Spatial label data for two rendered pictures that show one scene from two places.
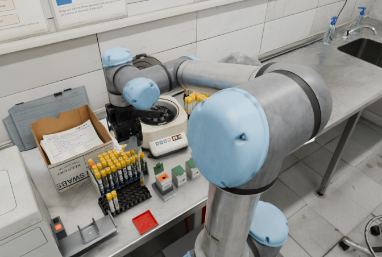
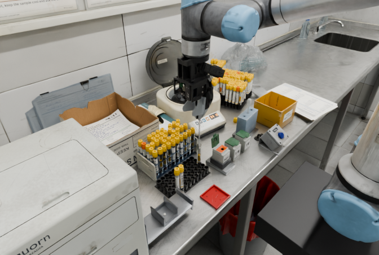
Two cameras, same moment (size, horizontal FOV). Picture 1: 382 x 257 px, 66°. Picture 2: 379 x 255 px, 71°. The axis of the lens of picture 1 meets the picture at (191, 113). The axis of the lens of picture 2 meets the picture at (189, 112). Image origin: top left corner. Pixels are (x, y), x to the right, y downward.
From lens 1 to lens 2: 0.41 m
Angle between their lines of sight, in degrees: 10
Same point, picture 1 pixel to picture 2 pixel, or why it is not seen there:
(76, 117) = (105, 108)
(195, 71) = not seen: outside the picture
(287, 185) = (290, 170)
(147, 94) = (251, 21)
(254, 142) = not seen: outside the picture
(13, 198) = (99, 163)
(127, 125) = (201, 81)
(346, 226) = not seen: hidden behind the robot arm
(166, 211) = (232, 184)
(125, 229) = (197, 207)
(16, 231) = (114, 201)
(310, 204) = not seen: hidden behind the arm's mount
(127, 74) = (221, 5)
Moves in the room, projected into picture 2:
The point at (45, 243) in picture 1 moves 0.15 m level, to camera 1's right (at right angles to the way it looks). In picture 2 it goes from (136, 220) to (205, 210)
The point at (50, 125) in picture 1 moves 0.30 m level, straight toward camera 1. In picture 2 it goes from (79, 117) to (118, 155)
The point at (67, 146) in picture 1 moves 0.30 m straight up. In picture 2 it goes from (104, 136) to (87, 58)
